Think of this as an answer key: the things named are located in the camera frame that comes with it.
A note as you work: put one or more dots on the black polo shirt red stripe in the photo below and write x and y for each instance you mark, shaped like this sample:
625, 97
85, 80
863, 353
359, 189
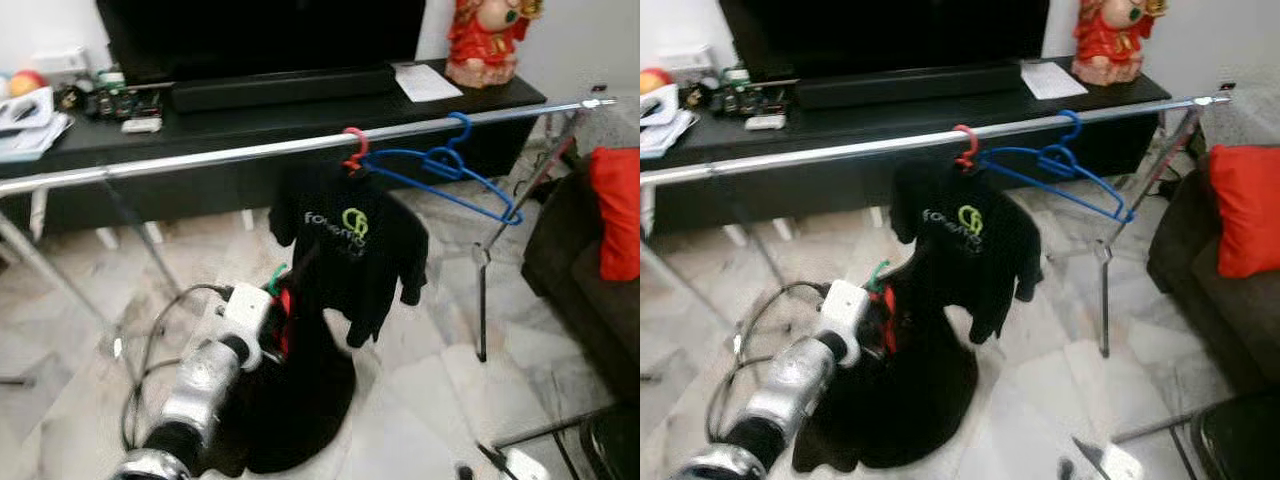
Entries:
300, 400
900, 400

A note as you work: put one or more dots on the black folding chair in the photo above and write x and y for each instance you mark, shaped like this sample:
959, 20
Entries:
610, 440
1240, 440

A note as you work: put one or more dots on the red square pillow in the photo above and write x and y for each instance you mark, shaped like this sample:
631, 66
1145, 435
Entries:
615, 210
1245, 205

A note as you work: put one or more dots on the silver metal clothes rack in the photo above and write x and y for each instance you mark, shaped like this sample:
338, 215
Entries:
200, 156
850, 150

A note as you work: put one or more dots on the side table white lace cloth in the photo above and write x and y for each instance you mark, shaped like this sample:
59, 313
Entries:
1245, 120
615, 125

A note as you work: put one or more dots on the green plastic hanger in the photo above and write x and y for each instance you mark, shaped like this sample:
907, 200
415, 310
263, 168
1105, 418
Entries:
277, 277
878, 275

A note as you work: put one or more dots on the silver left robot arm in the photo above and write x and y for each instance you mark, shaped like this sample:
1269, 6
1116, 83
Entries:
200, 390
790, 390

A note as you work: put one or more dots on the red gold Buddha statue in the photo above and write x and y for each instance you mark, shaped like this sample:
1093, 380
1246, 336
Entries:
485, 45
1115, 40

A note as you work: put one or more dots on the black flat television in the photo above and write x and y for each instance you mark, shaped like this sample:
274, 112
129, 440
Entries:
880, 35
260, 35

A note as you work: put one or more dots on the red plastic hanger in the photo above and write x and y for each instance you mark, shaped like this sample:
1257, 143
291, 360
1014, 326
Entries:
365, 148
977, 145

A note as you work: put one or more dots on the dark grey fabric sofa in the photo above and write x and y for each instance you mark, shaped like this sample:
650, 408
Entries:
570, 290
1200, 300

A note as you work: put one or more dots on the black soundbar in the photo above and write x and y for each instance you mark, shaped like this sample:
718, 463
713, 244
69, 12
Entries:
900, 85
280, 90

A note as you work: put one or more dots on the black T-shirt green logo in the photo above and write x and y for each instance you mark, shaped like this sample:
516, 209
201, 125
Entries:
970, 270
350, 270

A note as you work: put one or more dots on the black TV console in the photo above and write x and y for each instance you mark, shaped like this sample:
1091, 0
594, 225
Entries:
880, 125
250, 125

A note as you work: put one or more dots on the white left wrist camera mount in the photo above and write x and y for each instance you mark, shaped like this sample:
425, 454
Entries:
845, 308
247, 312

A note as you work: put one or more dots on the blue plastic hanger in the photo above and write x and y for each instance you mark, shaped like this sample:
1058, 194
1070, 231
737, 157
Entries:
515, 215
1127, 213

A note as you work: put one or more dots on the white paper sheet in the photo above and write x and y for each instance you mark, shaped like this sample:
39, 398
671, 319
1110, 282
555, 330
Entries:
428, 82
1052, 78

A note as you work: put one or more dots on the stack of white papers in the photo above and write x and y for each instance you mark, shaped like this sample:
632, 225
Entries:
665, 138
35, 140

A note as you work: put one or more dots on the small white flat device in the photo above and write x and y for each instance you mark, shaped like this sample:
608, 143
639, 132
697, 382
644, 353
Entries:
765, 122
141, 125

